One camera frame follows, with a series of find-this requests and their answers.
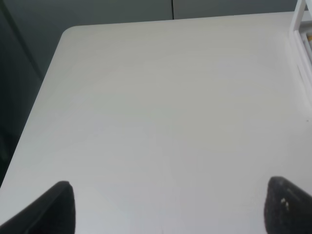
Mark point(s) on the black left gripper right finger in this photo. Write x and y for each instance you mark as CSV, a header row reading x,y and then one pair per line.
x,y
287,209

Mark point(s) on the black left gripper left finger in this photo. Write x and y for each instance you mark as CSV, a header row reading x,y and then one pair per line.
x,y
54,212

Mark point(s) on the white drawer cabinet frame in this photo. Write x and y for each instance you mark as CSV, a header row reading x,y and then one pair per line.
x,y
301,46

